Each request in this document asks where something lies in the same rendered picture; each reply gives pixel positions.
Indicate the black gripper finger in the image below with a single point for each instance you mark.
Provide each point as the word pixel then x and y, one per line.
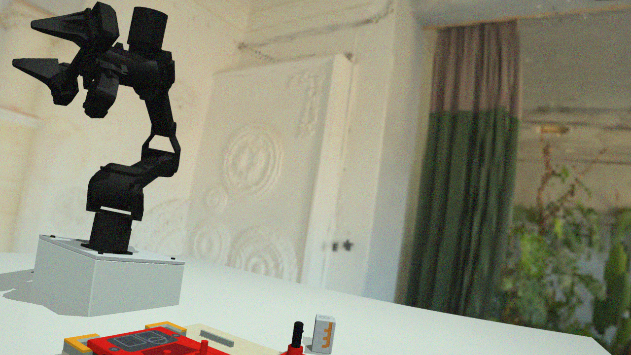
pixel 45 70
pixel 76 27

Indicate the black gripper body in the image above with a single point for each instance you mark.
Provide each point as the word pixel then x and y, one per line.
pixel 85 64

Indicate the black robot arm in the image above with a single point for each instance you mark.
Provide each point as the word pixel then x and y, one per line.
pixel 119 186

